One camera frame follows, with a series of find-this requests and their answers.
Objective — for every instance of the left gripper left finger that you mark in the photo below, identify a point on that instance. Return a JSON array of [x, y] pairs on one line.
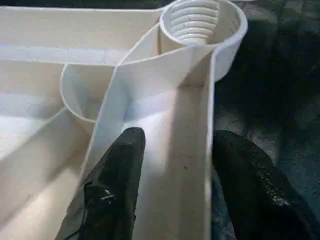
[[107, 200]]

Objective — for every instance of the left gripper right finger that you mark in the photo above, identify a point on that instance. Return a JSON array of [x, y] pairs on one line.
[[260, 200]]

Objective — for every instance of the white plastic table top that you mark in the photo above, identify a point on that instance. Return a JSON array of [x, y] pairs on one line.
[[60, 50]]

